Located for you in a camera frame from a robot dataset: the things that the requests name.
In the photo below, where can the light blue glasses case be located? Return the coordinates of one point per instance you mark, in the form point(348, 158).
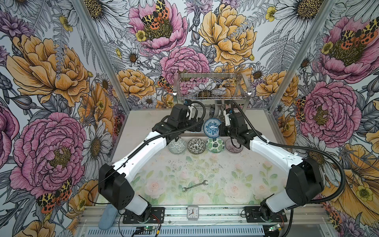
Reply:
point(108, 217)

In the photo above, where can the aluminium corner post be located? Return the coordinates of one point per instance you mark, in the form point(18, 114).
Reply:
point(96, 41)
point(319, 22)

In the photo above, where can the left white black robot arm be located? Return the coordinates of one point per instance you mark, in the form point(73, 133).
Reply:
point(115, 180)

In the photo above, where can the right aluminium corner post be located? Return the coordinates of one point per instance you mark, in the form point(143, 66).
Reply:
point(319, 22)

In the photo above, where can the green leaf pattern bowl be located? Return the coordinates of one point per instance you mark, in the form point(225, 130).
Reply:
point(215, 145)

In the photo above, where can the purple pink bowl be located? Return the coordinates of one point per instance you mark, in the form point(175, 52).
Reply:
point(233, 146)

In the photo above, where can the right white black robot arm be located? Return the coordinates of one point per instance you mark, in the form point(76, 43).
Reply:
point(304, 181)

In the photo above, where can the silver combination wrench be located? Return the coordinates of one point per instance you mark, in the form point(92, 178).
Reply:
point(186, 189)

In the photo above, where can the aluminium front rail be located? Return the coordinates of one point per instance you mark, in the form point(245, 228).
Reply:
point(213, 215)

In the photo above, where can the black floral pattern bowl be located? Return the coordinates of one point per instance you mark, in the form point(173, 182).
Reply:
point(196, 146)

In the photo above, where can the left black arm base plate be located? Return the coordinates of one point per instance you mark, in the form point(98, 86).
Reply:
point(153, 215)

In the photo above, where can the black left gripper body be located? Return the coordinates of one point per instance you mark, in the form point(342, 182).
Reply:
point(189, 123)

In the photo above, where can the dark blue petal bowl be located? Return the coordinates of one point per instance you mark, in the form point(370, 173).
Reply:
point(214, 111)

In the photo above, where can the small white square clock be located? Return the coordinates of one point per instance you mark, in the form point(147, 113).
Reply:
point(193, 212)

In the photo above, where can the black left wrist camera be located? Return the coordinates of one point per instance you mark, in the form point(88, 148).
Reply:
point(179, 113)

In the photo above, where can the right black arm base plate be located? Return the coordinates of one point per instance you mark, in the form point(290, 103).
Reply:
point(258, 214)

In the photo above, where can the green circuit board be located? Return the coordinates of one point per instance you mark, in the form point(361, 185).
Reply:
point(147, 230)

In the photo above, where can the left aluminium corner post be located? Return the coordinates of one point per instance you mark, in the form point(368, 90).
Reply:
point(96, 41)

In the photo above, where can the silver metal dish rack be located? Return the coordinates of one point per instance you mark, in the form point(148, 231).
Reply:
point(213, 88)

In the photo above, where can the blue white floral bowl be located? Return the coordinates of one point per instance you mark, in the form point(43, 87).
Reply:
point(211, 127)

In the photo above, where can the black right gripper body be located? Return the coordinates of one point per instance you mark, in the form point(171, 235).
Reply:
point(228, 131)

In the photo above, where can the green geometric pattern bowl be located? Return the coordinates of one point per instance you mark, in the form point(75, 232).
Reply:
point(177, 147)

